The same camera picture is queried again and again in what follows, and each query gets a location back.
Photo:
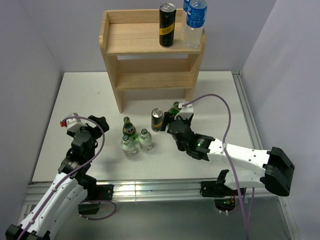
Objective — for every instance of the rear clear water bottle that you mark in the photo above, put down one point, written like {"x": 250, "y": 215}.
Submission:
{"x": 184, "y": 15}

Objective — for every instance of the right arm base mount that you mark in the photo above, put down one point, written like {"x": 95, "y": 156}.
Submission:
{"x": 224, "y": 197}

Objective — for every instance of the clear soda bottle left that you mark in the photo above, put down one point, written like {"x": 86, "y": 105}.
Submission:
{"x": 128, "y": 146}

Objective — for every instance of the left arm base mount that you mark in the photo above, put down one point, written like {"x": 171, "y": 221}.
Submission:
{"x": 95, "y": 198}

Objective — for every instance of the front clear water bottle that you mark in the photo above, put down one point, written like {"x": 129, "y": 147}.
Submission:
{"x": 196, "y": 16}

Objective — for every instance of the green bottle red label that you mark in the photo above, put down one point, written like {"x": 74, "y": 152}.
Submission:
{"x": 129, "y": 129}

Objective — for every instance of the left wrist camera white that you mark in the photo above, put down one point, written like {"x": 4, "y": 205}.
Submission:
{"x": 73, "y": 123}

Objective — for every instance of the clear soda bottle right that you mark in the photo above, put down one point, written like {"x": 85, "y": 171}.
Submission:
{"x": 145, "y": 140}

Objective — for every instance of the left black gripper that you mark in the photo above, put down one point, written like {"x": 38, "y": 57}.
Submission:
{"x": 102, "y": 121}

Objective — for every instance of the black can on table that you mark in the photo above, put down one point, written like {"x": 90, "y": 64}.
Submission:
{"x": 156, "y": 119}

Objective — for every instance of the black can yellow label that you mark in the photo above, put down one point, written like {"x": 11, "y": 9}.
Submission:
{"x": 167, "y": 19}

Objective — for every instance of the wooden two-tier shelf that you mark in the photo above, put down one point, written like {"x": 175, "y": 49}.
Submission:
{"x": 135, "y": 60}

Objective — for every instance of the clear water bottle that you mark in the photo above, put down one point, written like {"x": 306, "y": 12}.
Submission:
{"x": 196, "y": 16}
{"x": 184, "y": 15}

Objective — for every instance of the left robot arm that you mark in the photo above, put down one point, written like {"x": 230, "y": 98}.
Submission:
{"x": 71, "y": 184}

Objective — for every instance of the green bottle yellow label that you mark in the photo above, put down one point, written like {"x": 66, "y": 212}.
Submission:
{"x": 175, "y": 108}

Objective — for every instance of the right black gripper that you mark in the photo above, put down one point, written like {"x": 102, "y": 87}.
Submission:
{"x": 166, "y": 120}

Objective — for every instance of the clear soda bottle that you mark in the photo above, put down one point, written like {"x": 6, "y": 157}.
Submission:
{"x": 128, "y": 146}
{"x": 145, "y": 140}

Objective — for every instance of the aluminium frame rails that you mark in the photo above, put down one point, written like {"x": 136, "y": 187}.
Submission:
{"x": 144, "y": 181}

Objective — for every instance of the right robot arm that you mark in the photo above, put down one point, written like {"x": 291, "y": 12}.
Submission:
{"x": 270, "y": 169}

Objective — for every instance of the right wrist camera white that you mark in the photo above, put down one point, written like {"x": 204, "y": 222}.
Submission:
{"x": 185, "y": 111}

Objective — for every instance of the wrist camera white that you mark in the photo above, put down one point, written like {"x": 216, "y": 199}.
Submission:
{"x": 73, "y": 123}
{"x": 185, "y": 111}

